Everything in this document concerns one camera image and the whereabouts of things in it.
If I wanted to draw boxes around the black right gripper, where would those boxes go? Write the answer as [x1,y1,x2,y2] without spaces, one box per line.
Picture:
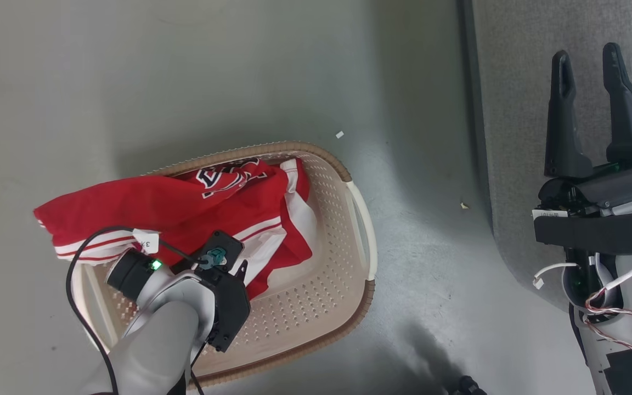
[537,42,632,218]

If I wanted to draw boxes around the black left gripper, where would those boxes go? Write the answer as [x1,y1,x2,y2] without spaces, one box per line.
[187,259,252,353]

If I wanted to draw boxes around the red printed sports garment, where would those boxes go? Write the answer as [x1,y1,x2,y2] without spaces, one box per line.
[33,158,289,268]

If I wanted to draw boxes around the beige plastic laundry basket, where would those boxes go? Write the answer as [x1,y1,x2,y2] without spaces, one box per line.
[71,141,378,389]

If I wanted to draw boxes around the grey fabric sofa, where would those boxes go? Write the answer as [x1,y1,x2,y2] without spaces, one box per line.
[459,0,632,316]

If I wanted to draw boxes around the teal left cable connector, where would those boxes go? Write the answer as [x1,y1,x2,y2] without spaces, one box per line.
[201,248,227,269]

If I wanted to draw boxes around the white left cable tag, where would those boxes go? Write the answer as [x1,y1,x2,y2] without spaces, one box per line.
[132,229,160,254]

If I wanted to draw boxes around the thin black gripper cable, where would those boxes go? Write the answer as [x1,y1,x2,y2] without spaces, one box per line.
[188,340,207,395]

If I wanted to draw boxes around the white cable with plug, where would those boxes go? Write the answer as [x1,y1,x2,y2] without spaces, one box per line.
[533,262,578,290]

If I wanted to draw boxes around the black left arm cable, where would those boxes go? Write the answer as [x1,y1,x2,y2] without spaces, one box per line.
[65,225,210,395]

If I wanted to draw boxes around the red white twisted wires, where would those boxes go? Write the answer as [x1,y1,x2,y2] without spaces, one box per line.
[584,253,632,364]

